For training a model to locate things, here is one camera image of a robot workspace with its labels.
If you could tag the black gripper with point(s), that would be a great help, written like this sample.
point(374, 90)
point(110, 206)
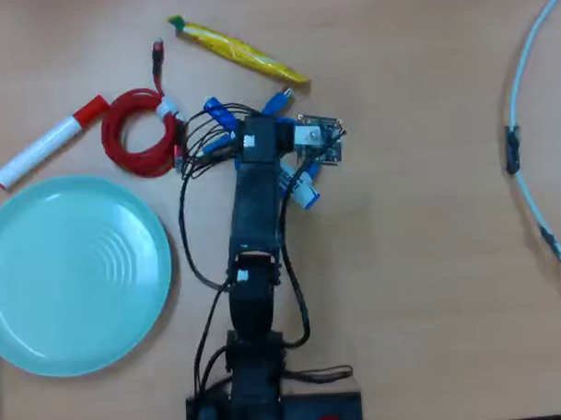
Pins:
point(259, 139)

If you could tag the blue whiteboard marker pen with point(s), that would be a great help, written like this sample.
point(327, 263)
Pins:
point(219, 111)

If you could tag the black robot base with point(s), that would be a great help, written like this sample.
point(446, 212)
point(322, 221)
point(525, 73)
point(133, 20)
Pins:
point(310, 407)

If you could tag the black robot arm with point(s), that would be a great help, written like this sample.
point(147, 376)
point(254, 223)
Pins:
point(255, 206)

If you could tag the red whiteboard marker pen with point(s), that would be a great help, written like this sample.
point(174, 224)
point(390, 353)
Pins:
point(43, 144)

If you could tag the light green bowl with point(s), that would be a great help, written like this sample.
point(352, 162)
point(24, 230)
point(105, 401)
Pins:
point(80, 295)

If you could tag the yellow snack packet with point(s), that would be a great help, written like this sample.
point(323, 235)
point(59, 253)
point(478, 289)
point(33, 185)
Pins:
point(238, 48)

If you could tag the black tape wrap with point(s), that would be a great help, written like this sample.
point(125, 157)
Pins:
point(550, 239)

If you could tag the gripper camera circuit board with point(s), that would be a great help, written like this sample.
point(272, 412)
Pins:
point(312, 137)

